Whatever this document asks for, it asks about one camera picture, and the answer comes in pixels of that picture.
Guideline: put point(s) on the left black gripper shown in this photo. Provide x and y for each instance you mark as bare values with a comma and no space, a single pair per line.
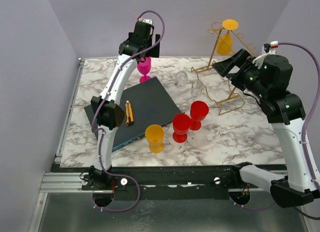
152,52

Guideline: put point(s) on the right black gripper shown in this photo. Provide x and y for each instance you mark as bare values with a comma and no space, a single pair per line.
241,57

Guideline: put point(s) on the magenta plastic wine glass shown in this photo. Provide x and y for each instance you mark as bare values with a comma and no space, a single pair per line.
144,67

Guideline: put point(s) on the gold wire glass rack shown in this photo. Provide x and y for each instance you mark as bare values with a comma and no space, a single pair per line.
216,28

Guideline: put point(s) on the clear wine glass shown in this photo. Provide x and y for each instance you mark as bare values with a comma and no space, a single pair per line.
180,82
196,89

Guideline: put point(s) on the red plastic wine glass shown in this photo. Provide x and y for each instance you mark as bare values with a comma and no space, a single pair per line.
181,125

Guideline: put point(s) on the yellow plastic wine glass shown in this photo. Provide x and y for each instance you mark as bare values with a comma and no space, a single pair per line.
155,135

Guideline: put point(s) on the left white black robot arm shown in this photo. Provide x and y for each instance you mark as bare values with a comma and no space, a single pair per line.
139,44

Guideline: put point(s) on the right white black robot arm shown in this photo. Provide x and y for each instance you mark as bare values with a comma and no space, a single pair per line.
267,77

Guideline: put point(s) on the orange utility knife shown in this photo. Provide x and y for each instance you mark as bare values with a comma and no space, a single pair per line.
129,113

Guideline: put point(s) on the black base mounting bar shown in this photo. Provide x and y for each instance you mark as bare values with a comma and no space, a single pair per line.
164,183

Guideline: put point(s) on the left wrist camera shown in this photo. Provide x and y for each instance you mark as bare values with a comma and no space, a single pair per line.
145,20

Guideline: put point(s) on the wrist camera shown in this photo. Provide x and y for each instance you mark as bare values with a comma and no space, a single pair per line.
269,49
145,20

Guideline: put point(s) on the dark blue network switch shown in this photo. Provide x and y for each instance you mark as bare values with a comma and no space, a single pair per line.
151,104

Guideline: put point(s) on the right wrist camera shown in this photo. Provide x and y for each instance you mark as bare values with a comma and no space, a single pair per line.
269,49

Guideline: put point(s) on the aluminium extrusion rail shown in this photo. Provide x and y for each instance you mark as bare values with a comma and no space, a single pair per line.
64,182

